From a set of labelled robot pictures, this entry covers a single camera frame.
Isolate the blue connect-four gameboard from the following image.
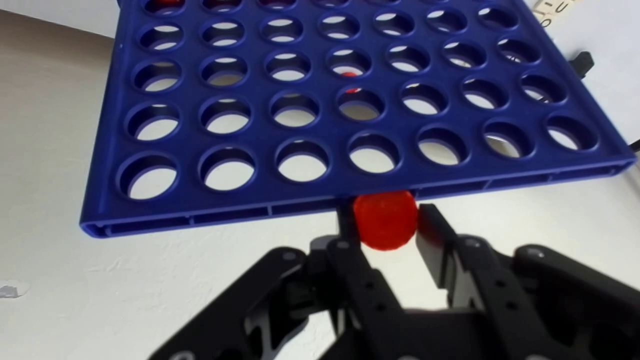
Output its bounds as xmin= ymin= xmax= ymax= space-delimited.
xmin=77 ymin=0 xmax=637 ymax=239

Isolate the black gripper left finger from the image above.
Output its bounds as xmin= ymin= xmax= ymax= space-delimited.
xmin=147 ymin=201 xmax=407 ymax=360

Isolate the cream letter tile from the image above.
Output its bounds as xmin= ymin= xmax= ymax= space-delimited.
xmin=531 ymin=0 xmax=581 ymax=27

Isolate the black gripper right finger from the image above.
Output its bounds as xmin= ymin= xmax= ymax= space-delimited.
xmin=413 ymin=201 xmax=640 ymax=360

